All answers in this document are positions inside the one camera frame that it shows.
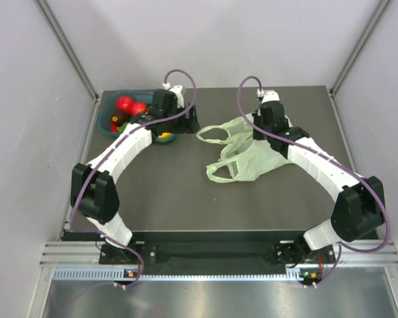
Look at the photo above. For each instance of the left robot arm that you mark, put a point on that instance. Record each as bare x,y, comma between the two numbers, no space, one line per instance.
93,187

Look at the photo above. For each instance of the aluminium frame post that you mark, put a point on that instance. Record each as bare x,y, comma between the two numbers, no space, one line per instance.
63,41
358,48

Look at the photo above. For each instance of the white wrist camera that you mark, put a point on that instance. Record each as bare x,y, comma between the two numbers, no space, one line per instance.
264,96
179,91

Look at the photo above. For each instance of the right aluminium frame post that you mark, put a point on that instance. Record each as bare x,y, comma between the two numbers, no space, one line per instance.
358,48

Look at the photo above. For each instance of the teal plastic basket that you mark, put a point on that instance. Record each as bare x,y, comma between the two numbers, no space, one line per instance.
108,107

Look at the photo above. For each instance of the green grape bunch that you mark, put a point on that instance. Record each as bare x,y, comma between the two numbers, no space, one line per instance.
121,128

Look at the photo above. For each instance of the red apple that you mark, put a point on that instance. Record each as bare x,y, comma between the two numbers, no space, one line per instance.
138,107

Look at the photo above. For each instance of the dark purple mangosteen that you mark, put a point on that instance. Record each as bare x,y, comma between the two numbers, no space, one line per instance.
119,117

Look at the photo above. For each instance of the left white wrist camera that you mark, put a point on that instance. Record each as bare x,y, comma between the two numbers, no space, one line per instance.
179,91

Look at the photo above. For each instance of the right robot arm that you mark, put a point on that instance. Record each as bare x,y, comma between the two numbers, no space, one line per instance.
358,201

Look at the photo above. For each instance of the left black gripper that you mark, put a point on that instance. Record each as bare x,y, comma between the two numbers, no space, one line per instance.
188,125

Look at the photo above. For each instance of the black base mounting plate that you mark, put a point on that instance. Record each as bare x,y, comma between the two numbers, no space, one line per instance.
201,252

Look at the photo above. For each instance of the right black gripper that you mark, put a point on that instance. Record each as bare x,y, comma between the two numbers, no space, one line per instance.
257,116

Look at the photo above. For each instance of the grey slotted cable duct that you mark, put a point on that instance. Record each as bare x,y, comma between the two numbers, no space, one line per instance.
121,274

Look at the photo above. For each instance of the green plastic bag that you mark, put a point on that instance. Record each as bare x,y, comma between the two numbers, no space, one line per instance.
242,159

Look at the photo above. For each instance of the left aluminium frame post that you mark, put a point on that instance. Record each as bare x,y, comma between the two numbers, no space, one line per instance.
63,41

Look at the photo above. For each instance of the red chili pepper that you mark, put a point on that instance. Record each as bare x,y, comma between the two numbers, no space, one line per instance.
114,127

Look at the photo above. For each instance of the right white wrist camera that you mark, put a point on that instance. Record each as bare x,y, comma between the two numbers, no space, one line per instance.
264,96

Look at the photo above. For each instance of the yellow lemon fruit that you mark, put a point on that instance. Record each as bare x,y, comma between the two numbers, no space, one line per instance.
166,135

